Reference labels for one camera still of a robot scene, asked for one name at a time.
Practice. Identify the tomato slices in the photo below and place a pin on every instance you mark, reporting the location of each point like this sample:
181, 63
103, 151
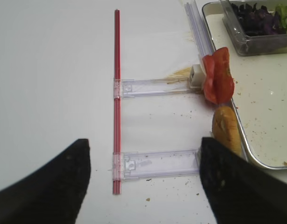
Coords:
219, 84

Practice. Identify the clear plastic container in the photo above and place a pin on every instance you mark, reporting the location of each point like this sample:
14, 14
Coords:
257, 45

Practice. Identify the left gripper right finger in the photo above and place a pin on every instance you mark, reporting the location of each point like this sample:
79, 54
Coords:
238, 192

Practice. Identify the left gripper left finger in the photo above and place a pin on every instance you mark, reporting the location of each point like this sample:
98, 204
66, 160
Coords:
54, 193

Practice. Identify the left long clear rail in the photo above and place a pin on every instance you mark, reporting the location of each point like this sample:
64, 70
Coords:
199, 28

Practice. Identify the clear divider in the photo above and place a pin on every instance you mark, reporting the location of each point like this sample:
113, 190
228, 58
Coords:
133, 166
129, 88

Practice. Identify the upright bun slice left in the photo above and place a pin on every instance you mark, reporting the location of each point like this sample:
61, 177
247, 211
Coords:
225, 129

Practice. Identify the lower left clear divider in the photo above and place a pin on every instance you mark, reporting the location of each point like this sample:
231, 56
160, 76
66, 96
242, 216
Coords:
133, 166

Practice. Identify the purple lettuce leaves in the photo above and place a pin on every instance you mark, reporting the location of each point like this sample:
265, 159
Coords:
258, 21

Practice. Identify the upper left clear divider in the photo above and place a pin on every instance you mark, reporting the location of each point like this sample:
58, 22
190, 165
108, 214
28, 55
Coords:
129, 88

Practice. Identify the white pusher block left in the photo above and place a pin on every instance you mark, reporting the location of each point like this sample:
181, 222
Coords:
197, 77

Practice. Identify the left red strip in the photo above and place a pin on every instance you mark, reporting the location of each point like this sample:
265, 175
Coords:
117, 108

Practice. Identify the green lettuce leaves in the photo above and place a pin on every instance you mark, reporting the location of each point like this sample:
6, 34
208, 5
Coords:
282, 11

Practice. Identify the white metal tray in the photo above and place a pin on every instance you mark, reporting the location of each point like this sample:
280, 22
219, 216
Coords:
258, 65

